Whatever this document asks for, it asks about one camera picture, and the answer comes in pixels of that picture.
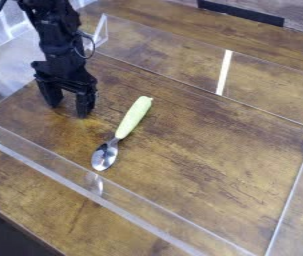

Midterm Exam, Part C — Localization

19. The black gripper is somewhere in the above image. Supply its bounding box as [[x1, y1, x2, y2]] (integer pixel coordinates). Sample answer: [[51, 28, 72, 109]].
[[31, 50, 98, 118]]

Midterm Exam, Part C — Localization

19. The green handled metal spoon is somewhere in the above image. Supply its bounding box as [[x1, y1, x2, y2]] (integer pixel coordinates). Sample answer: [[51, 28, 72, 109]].
[[91, 96, 153, 171]]

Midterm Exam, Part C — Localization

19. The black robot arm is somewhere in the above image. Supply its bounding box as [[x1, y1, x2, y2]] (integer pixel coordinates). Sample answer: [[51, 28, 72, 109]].
[[16, 0, 98, 118]]

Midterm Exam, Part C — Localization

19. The black bar on table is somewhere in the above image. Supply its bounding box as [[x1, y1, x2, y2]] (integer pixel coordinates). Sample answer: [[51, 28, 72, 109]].
[[197, 0, 285, 27]]

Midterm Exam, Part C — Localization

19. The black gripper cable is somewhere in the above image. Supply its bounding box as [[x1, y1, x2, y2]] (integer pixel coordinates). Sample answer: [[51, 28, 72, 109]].
[[0, 0, 98, 60]]

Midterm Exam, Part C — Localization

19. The clear acrylic tray enclosure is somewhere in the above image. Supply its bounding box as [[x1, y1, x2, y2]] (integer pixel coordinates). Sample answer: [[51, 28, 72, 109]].
[[0, 14, 303, 256]]

